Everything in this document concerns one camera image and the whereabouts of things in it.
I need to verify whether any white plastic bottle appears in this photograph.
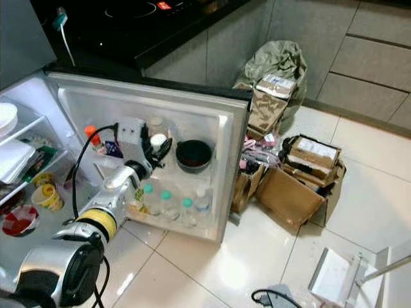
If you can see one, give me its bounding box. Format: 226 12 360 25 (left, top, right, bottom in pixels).
149 133 168 167

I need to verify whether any black bowl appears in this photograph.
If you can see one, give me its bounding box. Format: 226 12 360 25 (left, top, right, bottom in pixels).
175 139 214 175

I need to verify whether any water bottle teal cap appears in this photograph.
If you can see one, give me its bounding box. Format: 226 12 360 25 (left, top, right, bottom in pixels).
178 197 197 228
157 189 175 220
140 183 157 214

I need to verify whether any orange cap sauce bottle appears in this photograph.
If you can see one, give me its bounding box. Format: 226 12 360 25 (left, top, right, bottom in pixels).
83 124 100 153

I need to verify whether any water bottle white cap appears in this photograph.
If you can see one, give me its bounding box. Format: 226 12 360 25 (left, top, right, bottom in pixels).
194 186 213 219

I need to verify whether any refrigerator door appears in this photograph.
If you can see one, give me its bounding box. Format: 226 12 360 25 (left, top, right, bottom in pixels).
46 69 253 244

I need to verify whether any black kitchen countertop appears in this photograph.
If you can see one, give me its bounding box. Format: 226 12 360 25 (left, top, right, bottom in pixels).
32 0 251 70

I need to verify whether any green food package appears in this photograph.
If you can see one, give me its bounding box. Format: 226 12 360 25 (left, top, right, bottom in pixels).
26 142 58 180

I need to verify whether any yellow instant noodle cup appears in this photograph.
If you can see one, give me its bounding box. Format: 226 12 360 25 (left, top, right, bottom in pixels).
32 184 65 212

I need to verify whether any small yellow cup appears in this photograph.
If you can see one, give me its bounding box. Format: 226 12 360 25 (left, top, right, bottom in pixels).
33 172 53 187

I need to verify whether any black induction cooktop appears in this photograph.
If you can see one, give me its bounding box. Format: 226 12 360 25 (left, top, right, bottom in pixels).
64 0 232 46

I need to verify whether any flat box white label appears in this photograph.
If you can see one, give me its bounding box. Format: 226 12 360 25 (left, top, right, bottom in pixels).
255 73 296 100

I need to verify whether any white foam food box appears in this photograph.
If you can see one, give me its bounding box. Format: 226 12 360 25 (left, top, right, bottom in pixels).
0 138 37 185

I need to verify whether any red bowl with plastic wrap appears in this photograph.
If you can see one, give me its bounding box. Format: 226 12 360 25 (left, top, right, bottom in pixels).
2 204 39 237

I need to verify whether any white bowl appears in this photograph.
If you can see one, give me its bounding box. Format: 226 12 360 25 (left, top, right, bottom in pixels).
0 101 19 137

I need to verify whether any grey-green sack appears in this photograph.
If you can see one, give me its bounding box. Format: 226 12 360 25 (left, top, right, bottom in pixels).
234 40 309 119

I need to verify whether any cardboard box white label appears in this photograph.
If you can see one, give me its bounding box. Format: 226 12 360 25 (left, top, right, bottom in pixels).
286 136 341 174

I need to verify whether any dark wrapped bowl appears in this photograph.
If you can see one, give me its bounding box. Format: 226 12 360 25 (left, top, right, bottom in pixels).
0 183 17 209

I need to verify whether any grey refrigerator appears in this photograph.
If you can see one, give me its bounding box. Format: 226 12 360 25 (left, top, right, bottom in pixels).
0 0 123 296

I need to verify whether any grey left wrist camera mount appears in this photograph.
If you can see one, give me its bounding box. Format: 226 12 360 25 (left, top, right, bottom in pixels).
116 117 148 165

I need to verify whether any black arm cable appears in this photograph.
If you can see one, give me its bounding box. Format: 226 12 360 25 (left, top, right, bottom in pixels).
71 123 119 222

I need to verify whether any teal plug with white cable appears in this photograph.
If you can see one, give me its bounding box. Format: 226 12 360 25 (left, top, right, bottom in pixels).
53 6 76 68

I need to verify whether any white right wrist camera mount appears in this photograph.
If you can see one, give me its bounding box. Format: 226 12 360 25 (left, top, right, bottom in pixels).
308 247 372 307

